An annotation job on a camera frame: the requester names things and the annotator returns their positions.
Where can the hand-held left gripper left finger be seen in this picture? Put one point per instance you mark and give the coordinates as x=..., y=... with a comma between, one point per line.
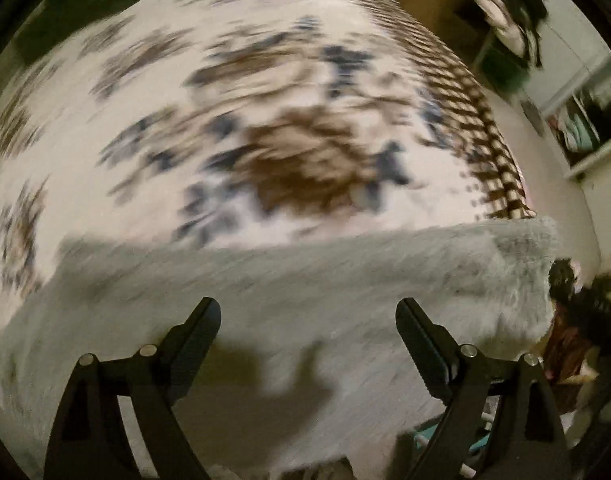
x=203, y=321

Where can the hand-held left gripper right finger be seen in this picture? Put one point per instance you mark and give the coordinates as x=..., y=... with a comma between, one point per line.
x=413, y=324

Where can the grey fluffy blanket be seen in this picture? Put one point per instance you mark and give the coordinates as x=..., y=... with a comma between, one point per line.
x=335, y=285

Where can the dark clothes pile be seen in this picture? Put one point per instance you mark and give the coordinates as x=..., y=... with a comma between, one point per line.
x=570, y=302

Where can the brown and blue printed blanket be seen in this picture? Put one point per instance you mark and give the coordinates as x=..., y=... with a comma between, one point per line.
x=245, y=85

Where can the white open shelf unit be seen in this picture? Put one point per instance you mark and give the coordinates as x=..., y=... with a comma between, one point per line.
x=601, y=152

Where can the hanging dark and white clothes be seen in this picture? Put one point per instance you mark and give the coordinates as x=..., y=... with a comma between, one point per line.
x=523, y=0

